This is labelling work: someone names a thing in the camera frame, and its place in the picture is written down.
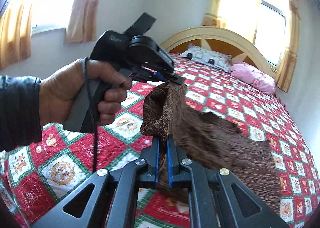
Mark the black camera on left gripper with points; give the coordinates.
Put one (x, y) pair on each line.
(141, 26)

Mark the window behind headboard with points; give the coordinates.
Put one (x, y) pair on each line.
(271, 30)

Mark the pink pillow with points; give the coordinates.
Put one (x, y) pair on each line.
(254, 77)

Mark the cream wooden arched headboard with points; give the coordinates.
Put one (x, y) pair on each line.
(221, 40)

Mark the left forearm in dark sleeve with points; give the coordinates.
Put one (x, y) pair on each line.
(20, 116)

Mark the yellow curtain behind headboard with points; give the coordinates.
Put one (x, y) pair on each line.
(239, 16)

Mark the beige curtain left wall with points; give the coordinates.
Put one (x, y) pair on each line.
(83, 22)

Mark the red patchwork teddy bedspread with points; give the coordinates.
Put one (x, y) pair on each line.
(35, 178)

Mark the beige curtain far left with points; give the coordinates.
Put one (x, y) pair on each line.
(15, 34)

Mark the grey white patterned pillow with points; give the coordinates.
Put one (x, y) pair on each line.
(207, 57)

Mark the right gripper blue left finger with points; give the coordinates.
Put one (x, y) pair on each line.
(123, 185)

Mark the brown knitted sweater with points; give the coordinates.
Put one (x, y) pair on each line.
(211, 141)

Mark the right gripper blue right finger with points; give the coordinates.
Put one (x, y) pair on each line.
(199, 181)

